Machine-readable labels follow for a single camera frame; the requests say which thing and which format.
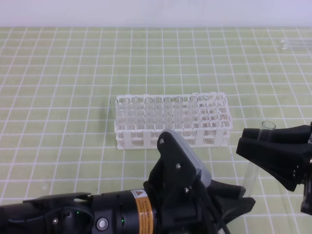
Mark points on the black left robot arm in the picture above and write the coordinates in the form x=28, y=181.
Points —
x=123, y=212

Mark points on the spare glass tube far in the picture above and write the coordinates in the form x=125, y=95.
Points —
x=295, y=42

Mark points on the spare glass tube middle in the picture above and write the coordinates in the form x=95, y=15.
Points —
x=295, y=46

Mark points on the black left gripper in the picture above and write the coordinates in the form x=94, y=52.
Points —
x=181, y=204

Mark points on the spare glass tube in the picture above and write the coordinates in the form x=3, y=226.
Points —
x=295, y=42
x=295, y=46

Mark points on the clear glass test tube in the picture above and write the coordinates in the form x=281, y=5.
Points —
x=252, y=169

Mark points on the black grey left wrist camera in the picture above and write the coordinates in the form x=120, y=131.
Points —
x=181, y=164

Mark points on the white plastic test tube rack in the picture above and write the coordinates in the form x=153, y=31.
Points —
x=139, y=120

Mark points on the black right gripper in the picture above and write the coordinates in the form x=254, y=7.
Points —
x=286, y=154

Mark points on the glass tube in rack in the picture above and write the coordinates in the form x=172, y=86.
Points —
x=178, y=115
x=168, y=115

